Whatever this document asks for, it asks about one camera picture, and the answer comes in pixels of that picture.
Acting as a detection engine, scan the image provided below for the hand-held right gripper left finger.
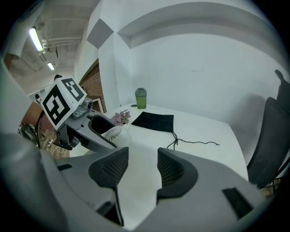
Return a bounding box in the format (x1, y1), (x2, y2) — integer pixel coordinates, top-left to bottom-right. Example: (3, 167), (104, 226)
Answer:
(41, 146), (130, 227)

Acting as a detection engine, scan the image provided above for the pink succulent plant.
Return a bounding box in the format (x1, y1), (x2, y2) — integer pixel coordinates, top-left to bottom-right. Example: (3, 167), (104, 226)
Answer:
(112, 109), (132, 131)

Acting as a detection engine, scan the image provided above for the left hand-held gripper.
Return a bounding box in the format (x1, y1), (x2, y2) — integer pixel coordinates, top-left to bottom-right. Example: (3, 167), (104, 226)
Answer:
(40, 77), (118, 154)

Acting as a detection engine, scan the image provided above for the green drinking bottle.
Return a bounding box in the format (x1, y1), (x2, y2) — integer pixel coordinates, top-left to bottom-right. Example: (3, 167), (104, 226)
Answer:
(135, 87), (147, 109)

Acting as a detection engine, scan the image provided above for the white table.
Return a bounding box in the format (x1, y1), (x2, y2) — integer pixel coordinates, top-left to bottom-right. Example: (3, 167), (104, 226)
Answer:
(69, 103), (249, 230)

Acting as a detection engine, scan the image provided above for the black mesh office chair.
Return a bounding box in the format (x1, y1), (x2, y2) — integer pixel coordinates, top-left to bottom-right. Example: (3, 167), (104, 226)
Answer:
(246, 69), (290, 190)

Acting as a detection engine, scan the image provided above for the white handheld fan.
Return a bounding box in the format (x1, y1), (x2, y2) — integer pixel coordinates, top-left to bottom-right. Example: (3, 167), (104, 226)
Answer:
(100, 126), (123, 143)

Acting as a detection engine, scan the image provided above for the black drawstring pouch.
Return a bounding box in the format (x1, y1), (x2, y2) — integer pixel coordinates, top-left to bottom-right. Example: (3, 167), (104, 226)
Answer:
(130, 111), (221, 150)

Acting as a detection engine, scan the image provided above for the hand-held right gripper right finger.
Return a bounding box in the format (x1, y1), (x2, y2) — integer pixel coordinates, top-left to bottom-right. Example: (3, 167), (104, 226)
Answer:
(140, 146), (273, 232)

